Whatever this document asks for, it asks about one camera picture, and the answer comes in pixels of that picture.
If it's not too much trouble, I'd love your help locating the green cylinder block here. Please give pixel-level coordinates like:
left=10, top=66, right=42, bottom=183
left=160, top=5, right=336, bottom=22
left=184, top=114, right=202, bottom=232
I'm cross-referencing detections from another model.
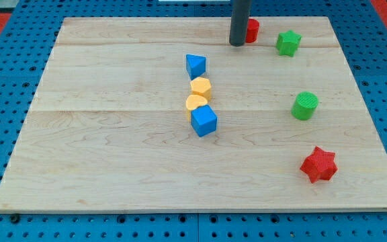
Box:
left=291, top=91, right=319, bottom=120

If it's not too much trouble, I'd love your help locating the blue triangle block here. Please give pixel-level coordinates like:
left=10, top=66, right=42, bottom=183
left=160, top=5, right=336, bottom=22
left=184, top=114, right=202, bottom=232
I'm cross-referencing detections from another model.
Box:
left=185, top=54, right=206, bottom=80

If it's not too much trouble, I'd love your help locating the blue cube block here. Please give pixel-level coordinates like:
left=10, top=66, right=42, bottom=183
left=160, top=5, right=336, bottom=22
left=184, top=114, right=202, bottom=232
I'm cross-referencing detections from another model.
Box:
left=191, top=105, right=218, bottom=137

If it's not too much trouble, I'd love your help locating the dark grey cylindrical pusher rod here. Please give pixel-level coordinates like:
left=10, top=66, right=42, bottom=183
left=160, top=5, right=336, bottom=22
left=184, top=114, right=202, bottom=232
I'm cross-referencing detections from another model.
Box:
left=229, top=0, right=252, bottom=46

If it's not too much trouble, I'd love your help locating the red cylinder block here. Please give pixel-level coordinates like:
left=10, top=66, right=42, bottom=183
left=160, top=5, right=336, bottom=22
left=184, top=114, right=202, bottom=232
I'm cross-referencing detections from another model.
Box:
left=245, top=18, right=260, bottom=43

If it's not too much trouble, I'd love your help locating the green star block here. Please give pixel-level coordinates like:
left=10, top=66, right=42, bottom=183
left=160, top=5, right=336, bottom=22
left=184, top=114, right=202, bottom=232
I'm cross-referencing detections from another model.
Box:
left=275, top=30, right=302, bottom=57

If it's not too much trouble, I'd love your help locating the yellow heart block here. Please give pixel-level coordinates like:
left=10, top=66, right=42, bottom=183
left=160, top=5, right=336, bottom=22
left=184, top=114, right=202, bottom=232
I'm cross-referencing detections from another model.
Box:
left=185, top=94, right=208, bottom=122

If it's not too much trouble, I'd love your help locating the red star block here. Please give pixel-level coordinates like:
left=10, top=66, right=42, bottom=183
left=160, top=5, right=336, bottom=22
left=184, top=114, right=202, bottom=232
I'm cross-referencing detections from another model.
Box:
left=300, top=147, right=338, bottom=184

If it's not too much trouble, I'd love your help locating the yellow hexagon block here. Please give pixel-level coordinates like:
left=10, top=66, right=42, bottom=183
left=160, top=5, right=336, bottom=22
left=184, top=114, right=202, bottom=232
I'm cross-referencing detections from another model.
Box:
left=190, top=77, right=212, bottom=101

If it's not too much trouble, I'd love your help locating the light wooden board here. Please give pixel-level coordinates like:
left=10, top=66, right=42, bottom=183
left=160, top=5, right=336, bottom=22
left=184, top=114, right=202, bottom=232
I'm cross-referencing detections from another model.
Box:
left=0, top=17, right=387, bottom=214

